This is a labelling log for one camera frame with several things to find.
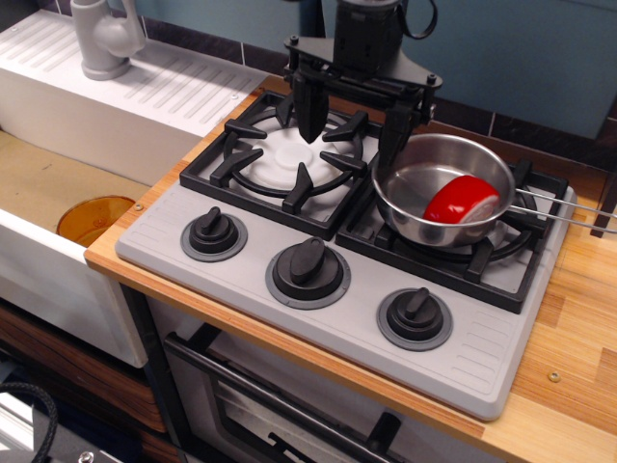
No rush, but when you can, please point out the stainless steel pot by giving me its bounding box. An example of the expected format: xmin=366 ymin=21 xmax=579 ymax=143
xmin=372 ymin=134 xmax=616 ymax=248

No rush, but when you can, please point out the black braided cable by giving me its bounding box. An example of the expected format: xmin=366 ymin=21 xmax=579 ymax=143
xmin=0 ymin=381 xmax=60 ymax=463

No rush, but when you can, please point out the black burner grate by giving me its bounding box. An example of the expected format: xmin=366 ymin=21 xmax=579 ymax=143
xmin=180 ymin=91 xmax=381 ymax=240
xmin=335 ymin=161 xmax=572 ymax=313

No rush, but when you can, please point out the black left stove knob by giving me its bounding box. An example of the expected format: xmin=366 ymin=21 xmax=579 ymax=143
xmin=180 ymin=206 xmax=248 ymax=262

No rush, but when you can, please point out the black right stove knob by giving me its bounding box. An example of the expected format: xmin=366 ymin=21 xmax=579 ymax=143
xmin=377 ymin=287 xmax=453 ymax=352

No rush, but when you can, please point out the orange plastic plate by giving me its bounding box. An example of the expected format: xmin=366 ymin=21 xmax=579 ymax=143
xmin=56 ymin=195 xmax=135 ymax=247

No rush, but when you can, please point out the grey toy faucet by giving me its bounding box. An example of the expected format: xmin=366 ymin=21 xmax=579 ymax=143
xmin=70 ymin=0 xmax=147 ymax=81

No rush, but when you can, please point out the white burner cap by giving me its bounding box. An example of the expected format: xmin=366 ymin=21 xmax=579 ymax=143
xmin=241 ymin=128 xmax=354 ymax=190

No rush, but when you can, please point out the toy oven door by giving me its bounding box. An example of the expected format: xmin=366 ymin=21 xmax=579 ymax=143
xmin=162 ymin=322 xmax=435 ymax=463

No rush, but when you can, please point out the black left burner grate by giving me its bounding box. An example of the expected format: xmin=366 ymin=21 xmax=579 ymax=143
xmin=180 ymin=91 xmax=381 ymax=240

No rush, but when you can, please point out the white toy sink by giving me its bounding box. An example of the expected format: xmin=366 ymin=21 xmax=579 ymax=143
xmin=1 ymin=10 xmax=264 ymax=368

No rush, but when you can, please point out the black right burner grate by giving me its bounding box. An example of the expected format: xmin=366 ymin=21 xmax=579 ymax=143
xmin=335 ymin=161 xmax=572 ymax=313

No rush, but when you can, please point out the black middle stove knob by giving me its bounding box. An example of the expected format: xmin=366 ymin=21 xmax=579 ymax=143
xmin=265 ymin=237 xmax=351 ymax=311

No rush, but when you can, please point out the red toy cheese wedge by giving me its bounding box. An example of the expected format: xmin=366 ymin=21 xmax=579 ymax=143
xmin=423 ymin=176 xmax=500 ymax=224

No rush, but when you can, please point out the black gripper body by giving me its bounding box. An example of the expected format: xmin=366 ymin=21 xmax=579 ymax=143
xmin=284 ymin=1 xmax=443 ymax=124

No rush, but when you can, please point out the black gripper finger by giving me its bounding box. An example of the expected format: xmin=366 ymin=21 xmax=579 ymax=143
xmin=292 ymin=73 xmax=329 ymax=144
xmin=378 ymin=103 xmax=416 ymax=167

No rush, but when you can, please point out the grey toy stove top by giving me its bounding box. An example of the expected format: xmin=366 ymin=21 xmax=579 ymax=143
xmin=114 ymin=91 xmax=578 ymax=422

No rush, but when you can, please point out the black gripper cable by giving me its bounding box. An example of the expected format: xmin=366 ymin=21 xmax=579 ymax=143
xmin=395 ymin=0 xmax=440 ymax=41

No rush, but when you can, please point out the black stove knob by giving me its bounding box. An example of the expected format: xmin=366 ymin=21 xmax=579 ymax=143
xmin=265 ymin=237 xmax=351 ymax=311
xmin=180 ymin=206 xmax=248 ymax=262
xmin=377 ymin=287 xmax=453 ymax=352

